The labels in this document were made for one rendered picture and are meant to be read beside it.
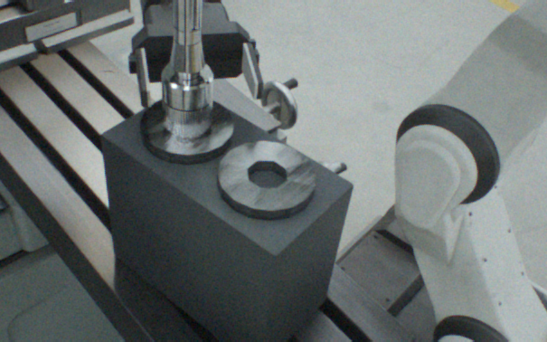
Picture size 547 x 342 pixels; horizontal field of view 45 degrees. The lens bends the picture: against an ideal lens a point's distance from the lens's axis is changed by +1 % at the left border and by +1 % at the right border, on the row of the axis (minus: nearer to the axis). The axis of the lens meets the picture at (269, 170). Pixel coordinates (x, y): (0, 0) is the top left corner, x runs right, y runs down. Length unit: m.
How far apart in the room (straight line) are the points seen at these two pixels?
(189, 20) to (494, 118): 0.42
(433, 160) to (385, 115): 1.75
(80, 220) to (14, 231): 0.22
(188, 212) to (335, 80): 2.15
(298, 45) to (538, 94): 2.15
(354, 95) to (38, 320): 1.75
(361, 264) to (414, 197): 0.39
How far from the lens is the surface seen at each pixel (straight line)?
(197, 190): 0.59
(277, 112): 1.49
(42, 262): 1.09
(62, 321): 1.25
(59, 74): 1.06
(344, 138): 2.43
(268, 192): 0.57
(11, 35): 1.07
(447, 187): 0.85
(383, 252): 1.29
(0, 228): 1.02
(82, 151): 0.91
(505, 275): 1.03
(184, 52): 0.57
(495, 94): 0.82
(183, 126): 0.61
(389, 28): 3.12
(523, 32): 0.75
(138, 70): 0.63
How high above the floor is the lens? 1.55
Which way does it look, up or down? 44 degrees down
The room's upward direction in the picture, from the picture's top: 7 degrees clockwise
